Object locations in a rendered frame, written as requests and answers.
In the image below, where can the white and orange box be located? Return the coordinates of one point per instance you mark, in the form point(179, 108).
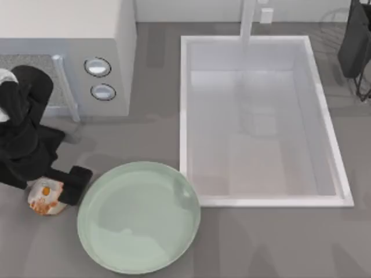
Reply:
point(43, 199)

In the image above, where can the pale green round plate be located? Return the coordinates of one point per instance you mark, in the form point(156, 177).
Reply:
point(139, 220)

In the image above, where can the microwave door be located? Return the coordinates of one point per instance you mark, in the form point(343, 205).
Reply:
point(34, 62)

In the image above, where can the small microwave knob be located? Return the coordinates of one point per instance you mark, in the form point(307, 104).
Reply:
point(103, 92)

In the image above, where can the large microwave knob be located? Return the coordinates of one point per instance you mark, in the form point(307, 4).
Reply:
point(97, 67)

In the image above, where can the pale microwave oven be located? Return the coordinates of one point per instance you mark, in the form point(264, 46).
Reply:
point(121, 58)

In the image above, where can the white sink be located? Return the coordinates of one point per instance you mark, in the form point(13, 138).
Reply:
point(261, 130)

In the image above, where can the tall white tap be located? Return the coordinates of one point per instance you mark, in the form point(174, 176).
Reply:
point(248, 20)

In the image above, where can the small white box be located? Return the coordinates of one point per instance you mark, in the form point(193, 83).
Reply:
point(266, 16)

